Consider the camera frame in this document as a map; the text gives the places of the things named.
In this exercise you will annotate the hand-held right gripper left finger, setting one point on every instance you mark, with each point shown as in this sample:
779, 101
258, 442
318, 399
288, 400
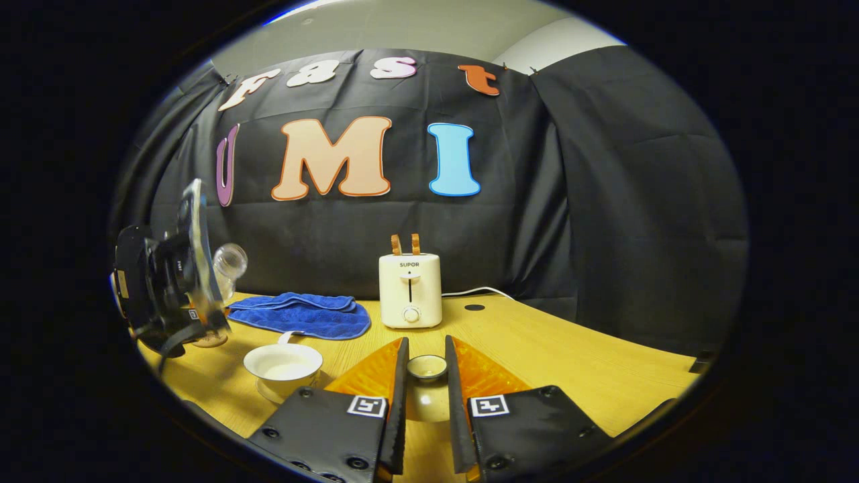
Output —
399, 416

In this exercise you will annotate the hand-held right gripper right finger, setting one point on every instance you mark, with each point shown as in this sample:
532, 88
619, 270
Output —
456, 416

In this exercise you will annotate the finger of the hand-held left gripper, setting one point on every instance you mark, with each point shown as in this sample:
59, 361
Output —
201, 268

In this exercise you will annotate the white teacup lid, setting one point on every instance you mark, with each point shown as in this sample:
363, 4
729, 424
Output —
427, 396

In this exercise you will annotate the round cork coaster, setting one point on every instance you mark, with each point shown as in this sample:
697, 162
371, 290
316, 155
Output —
211, 340

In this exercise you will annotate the white teacup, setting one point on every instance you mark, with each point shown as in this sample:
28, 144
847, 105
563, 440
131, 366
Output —
282, 369

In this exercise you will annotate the blue towel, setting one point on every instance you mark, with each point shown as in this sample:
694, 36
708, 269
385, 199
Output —
302, 312

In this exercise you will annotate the cream toaster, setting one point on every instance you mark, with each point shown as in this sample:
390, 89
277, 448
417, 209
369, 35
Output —
410, 292

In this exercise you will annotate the brown bread slice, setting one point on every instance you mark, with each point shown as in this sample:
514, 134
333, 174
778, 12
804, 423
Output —
416, 243
396, 245

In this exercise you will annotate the black backdrop cloth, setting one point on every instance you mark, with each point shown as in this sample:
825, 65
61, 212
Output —
537, 221

